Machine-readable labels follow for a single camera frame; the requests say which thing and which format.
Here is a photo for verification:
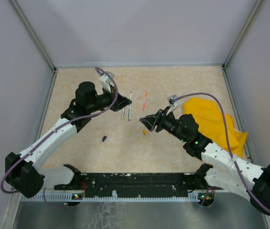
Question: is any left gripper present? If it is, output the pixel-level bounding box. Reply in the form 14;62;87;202
87;84;132;113

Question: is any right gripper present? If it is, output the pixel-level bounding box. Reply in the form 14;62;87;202
140;106;188;142

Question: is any white purple marker pen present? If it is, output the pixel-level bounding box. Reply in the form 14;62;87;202
128;91;132;121

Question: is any white yellow marker pen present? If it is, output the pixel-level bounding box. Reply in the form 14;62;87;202
121;107;125;120

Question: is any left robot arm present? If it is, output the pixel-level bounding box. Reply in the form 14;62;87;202
0;82;132;198

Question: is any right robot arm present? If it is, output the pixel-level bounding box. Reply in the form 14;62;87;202
139;109;270;216

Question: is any orange pen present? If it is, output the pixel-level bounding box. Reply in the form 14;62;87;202
142;91;147;111

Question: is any yellow cloth bag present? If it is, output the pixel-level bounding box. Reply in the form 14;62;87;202
183;97;248;157

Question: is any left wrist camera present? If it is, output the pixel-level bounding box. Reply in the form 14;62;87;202
99;72;112;92

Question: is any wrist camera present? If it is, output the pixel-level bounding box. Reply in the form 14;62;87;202
99;72;112;92
166;95;182;114

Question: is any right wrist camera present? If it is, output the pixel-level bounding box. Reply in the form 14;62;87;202
166;95;182;114

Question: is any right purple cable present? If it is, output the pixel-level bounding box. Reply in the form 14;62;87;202
174;92;270;215

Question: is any purple cable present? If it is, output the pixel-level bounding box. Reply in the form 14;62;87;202
0;67;119;209
174;92;270;215

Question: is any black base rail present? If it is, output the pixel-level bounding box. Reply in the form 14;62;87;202
54;173;208;198

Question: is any white slotted cable duct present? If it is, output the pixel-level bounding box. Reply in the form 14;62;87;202
30;192;214;203

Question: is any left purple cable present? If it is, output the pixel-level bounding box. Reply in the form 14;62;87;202
0;67;119;209

